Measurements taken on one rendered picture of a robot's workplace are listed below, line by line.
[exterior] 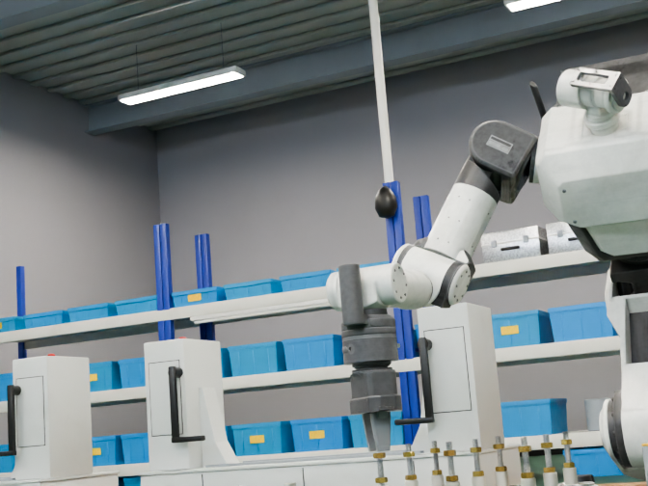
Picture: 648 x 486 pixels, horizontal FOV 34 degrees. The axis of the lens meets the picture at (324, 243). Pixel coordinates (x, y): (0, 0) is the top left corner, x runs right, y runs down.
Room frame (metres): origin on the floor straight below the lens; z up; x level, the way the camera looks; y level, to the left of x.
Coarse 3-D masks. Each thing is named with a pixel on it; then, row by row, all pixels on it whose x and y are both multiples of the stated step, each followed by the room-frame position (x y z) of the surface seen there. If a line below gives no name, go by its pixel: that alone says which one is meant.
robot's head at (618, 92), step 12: (576, 72) 1.75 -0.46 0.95; (588, 72) 1.73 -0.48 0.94; (600, 72) 1.72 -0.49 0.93; (612, 72) 1.71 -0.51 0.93; (576, 84) 1.74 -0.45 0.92; (588, 84) 1.73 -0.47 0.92; (600, 84) 1.71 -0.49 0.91; (612, 84) 1.70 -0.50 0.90; (624, 84) 1.71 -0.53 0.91; (612, 96) 1.72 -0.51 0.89; (624, 96) 1.74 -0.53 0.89; (612, 108) 1.74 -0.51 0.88
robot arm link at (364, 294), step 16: (352, 272) 1.63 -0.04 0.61; (368, 272) 1.66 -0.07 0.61; (384, 272) 1.65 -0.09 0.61; (400, 272) 1.67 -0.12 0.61; (352, 288) 1.63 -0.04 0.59; (368, 288) 1.65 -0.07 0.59; (384, 288) 1.64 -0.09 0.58; (400, 288) 1.67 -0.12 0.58; (352, 304) 1.63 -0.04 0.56; (368, 304) 1.66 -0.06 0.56; (384, 304) 1.67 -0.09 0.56; (352, 320) 1.63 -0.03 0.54; (368, 320) 1.65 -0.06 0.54; (384, 320) 1.66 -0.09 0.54; (352, 336) 1.66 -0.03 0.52
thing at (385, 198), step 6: (384, 186) 6.64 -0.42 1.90; (378, 192) 6.64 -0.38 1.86; (384, 192) 6.61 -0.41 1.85; (390, 192) 6.61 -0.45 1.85; (378, 198) 6.62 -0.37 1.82; (384, 198) 6.60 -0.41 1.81; (390, 198) 6.60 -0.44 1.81; (378, 204) 6.62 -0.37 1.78; (384, 204) 6.60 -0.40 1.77; (390, 204) 6.59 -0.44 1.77; (396, 204) 6.62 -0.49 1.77; (378, 210) 6.63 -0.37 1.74; (384, 210) 6.61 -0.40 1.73; (390, 210) 6.60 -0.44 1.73; (384, 216) 6.63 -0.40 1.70; (390, 216) 6.64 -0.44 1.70
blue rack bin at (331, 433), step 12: (300, 420) 7.05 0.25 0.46; (312, 420) 7.01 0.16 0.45; (324, 420) 6.98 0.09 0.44; (336, 420) 6.95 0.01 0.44; (348, 420) 7.04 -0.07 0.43; (300, 432) 7.07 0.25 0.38; (312, 432) 7.02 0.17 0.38; (324, 432) 6.99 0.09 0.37; (336, 432) 6.96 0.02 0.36; (348, 432) 7.03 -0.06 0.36; (300, 444) 7.07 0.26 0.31; (312, 444) 7.03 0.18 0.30; (324, 444) 7.00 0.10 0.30; (336, 444) 6.97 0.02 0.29; (348, 444) 7.03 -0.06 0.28
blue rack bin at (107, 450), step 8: (96, 440) 7.77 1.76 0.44; (104, 440) 7.75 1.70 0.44; (112, 440) 7.72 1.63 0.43; (120, 440) 7.77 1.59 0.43; (96, 448) 7.78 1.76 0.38; (104, 448) 7.75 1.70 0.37; (112, 448) 7.73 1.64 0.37; (120, 448) 7.77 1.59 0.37; (96, 456) 7.79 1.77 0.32; (104, 456) 7.76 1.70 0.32; (112, 456) 7.73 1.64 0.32; (120, 456) 7.77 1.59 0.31; (96, 464) 7.79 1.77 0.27; (104, 464) 7.76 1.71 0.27; (112, 464) 7.73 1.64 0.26; (120, 464) 7.78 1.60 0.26
